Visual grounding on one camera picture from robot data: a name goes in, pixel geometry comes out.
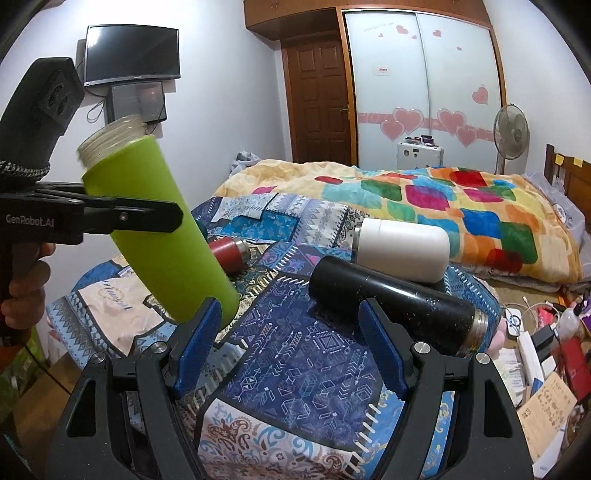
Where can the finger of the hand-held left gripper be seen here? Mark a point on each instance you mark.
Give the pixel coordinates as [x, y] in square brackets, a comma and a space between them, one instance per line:
[143, 216]
[60, 187]

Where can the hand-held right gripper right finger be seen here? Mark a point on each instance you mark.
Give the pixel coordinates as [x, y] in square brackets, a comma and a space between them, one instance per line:
[382, 353]

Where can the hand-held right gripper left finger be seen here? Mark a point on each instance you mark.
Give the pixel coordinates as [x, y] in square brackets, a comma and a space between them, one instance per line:
[199, 348]

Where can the green thermos bottle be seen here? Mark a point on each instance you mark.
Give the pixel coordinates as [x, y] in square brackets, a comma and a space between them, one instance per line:
[138, 170]

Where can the person's left hand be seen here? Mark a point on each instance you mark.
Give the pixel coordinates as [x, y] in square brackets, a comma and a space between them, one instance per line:
[25, 295]

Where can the black bottle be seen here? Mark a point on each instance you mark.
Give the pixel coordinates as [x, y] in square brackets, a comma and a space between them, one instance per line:
[415, 300]

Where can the blue patterned blanket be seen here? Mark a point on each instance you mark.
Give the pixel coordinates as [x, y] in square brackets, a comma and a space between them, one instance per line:
[300, 350]

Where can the red bottle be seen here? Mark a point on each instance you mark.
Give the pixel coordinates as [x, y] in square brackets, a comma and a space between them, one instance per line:
[227, 254]

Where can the pile of clothes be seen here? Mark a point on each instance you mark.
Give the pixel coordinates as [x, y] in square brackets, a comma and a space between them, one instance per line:
[247, 161]

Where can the green bag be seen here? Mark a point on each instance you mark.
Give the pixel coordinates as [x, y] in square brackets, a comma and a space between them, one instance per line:
[18, 378]

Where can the black power adapter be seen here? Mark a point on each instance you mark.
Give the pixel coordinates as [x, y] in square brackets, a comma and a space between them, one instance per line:
[545, 339]

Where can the colourful checked blanket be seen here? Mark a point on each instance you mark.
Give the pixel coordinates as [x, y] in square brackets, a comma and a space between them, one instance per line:
[485, 217]

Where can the white plastic bottle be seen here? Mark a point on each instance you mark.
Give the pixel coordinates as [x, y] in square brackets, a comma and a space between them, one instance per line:
[568, 325]

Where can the red book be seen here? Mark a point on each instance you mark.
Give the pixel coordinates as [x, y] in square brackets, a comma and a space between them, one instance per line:
[577, 364]

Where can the white case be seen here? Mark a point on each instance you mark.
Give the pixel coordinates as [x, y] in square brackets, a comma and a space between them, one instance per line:
[420, 154]

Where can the brown wooden door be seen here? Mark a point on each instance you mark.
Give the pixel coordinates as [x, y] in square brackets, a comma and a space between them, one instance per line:
[318, 101]

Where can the clear plastic bag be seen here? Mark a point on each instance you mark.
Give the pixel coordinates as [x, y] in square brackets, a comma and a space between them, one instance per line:
[561, 207]

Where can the wooden overhead cabinet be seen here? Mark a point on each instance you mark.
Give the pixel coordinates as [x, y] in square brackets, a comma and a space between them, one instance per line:
[295, 18]

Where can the standing fan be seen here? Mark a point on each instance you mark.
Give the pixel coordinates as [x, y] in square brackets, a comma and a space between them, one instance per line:
[511, 129]

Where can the wooden headboard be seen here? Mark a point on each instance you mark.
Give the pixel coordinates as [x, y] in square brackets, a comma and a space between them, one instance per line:
[577, 177]

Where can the wardrobe with heart stickers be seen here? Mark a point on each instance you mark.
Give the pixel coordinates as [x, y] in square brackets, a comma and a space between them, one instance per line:
[415, 74]

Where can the wall television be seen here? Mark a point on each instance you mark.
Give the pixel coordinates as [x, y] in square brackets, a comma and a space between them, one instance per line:
[131, 53]

